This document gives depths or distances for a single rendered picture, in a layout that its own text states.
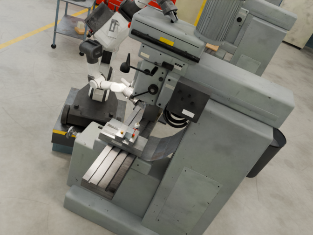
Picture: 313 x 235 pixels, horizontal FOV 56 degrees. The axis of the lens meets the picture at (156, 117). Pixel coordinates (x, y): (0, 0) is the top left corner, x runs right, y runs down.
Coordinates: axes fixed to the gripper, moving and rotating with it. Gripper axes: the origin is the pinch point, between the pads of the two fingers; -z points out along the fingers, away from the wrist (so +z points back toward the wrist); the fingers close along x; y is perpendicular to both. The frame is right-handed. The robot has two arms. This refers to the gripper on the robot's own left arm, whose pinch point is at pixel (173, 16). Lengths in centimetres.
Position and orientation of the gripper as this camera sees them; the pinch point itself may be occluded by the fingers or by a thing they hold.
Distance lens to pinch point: 194.4
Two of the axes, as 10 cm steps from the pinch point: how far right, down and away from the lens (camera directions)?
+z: -5.2, -8.5, -0.3
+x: -5.5, 3.6, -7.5
